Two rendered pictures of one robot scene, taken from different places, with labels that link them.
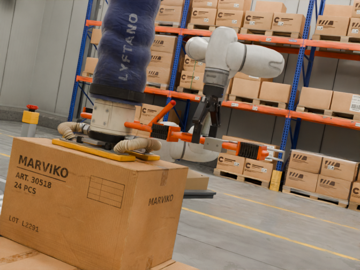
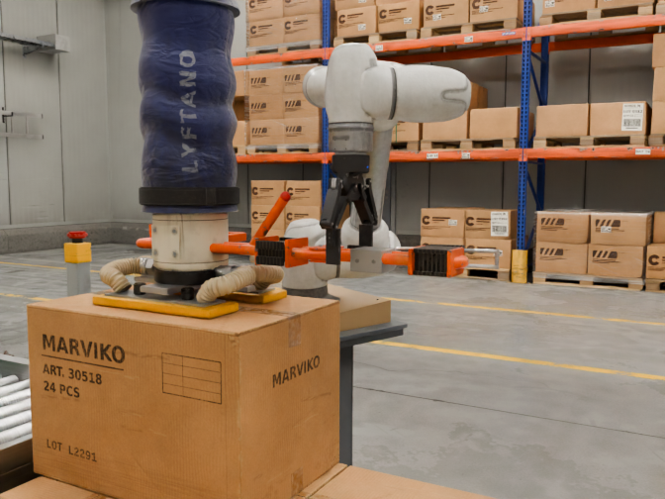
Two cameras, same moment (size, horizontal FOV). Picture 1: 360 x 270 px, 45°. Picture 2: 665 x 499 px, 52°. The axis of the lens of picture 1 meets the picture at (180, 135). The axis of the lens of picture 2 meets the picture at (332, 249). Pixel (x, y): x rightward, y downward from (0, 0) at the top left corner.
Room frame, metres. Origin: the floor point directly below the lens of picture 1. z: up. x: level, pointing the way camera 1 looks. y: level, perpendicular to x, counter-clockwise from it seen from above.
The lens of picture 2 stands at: (0.21, -0.11, 1.23)
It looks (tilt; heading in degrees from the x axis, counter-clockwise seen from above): 6 degrees down; 2
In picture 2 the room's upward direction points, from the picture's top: straight up
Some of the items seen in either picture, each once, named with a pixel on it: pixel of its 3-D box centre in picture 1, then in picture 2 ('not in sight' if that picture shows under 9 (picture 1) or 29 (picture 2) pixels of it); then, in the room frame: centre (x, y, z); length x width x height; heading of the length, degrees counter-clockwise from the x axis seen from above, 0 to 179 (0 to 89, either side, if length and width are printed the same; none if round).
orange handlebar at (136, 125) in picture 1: (167, 130); (291, 245); (1.79, 0.05, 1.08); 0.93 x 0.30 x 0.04; 63
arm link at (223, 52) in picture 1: (224, 49); (357, 84); (1.59, -0.10, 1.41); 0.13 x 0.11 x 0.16; 99
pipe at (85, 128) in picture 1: (109, 136); (191, 273); (1.77, 0.28, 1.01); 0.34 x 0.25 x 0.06; 63
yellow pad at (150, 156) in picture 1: (121, 146); (218, 284); (1.85, 0.24, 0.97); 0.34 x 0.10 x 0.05; 63
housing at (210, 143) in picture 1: (216, 144); (372, 259); (1.56, -0.13, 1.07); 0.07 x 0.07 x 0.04; 63
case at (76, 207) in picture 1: (95, 200); (187, 385); (1.76, 0.29, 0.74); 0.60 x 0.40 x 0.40; 64
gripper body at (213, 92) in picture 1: (211, 98); (350, 176); (1.58, -0.09, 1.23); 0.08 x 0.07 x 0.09; 152
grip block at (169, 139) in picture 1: (165, 132); (281, 250); (1.65, 0.06, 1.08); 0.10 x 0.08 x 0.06; 153
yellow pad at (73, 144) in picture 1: (93, 145); (163, 296); (1.68, 0.32, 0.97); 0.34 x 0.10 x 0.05; 63
